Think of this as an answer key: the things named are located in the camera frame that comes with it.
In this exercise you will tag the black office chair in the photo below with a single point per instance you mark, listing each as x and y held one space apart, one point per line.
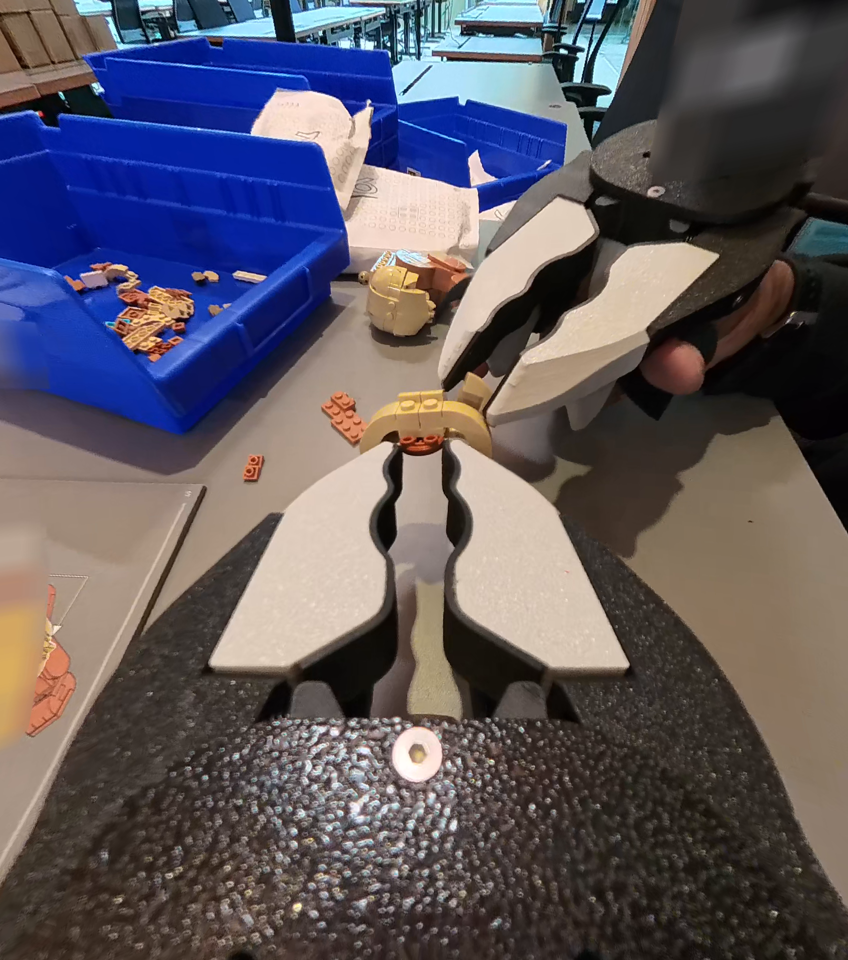
587 109
566 41

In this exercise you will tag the grey instruction booklet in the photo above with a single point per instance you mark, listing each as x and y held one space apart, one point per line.
131 540

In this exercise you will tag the grey background table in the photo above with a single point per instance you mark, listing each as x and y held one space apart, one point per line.
491 49
296 26

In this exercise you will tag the stack of cardboard boxes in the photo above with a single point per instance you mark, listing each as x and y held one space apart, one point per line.
11 34

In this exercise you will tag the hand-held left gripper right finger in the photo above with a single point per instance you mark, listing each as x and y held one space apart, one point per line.
529 585

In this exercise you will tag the tan and brown brick model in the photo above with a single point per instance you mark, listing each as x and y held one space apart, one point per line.
397 300

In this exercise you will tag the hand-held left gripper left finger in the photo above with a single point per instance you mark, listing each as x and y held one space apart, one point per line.
304 577

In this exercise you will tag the small blue plastic bin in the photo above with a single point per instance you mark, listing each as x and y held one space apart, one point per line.
499 135

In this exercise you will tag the grey desk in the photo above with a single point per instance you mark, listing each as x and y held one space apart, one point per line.
693 570

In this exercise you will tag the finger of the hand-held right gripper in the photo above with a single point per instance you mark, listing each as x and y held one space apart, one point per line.
611 315
529 262

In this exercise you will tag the person's right hand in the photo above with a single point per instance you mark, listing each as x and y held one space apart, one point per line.
757 307

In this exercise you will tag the person's right forearm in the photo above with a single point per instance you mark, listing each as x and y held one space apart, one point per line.
836 352

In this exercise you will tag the pile of small brick pieces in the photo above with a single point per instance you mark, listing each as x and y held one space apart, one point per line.
146 307

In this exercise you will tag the orange brick plate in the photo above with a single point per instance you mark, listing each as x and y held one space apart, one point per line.
343 418

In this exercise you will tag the wrist watch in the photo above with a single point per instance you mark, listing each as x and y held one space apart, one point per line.
791 324

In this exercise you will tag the tan arch brick assembly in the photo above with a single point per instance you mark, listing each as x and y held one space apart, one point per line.
420 412

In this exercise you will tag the small orange brick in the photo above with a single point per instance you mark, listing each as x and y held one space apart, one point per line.
254 467

